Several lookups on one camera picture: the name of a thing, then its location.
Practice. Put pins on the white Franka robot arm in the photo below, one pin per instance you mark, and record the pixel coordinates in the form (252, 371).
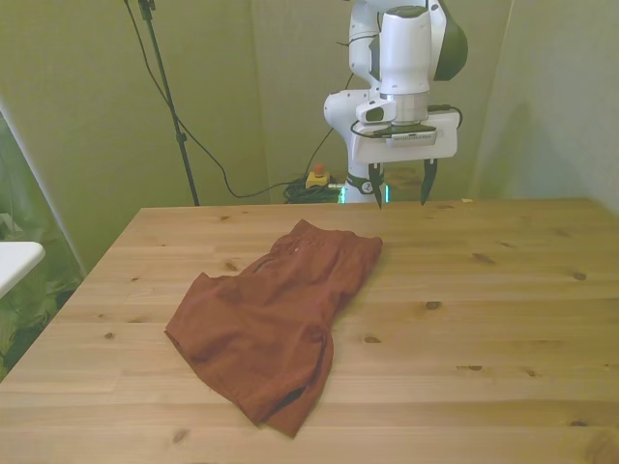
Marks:
(406, 48)

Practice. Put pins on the rust red shorts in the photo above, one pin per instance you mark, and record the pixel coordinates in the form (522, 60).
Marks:
(271, 314)

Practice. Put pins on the thin black tripod stand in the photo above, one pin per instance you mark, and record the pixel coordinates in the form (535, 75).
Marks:
(183, 140)

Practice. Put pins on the white plastic board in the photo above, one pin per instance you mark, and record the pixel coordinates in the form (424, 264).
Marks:
(17, 261)

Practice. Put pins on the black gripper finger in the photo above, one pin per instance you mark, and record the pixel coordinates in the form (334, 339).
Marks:
(376, 183)
(428, 179)

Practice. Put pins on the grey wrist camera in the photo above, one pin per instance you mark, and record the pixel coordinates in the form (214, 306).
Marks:
(411, 137)

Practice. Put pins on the green leaf pattern curtain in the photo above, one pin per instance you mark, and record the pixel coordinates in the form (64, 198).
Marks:
(29, 309)

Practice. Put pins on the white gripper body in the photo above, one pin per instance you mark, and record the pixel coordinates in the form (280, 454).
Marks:
(411, 152)

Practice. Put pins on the yellow emergency stop button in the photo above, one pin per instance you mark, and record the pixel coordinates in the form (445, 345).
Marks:
(316, 181)

